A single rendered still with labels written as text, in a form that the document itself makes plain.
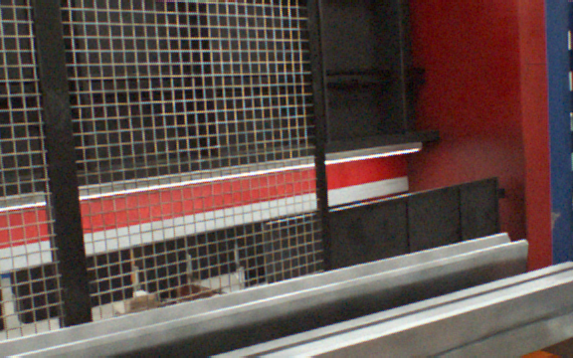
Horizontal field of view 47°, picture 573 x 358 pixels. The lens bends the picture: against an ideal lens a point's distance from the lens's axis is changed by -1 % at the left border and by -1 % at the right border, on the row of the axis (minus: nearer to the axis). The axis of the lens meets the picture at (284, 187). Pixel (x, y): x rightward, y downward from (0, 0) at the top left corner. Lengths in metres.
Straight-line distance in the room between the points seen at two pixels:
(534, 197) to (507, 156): 0.19
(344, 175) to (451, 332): 2.13
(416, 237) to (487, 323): 1.69
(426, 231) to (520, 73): 0.72
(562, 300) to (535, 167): 2.07
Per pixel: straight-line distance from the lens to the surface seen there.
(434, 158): 2.89
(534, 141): 2.74
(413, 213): 2.27
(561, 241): 0.88
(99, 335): 0.53
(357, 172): 2.75
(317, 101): 1.60
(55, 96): 1.26
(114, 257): 2.13
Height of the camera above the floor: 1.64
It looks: 6 degrees down
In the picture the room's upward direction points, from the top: 4 degrees counter-clockwise
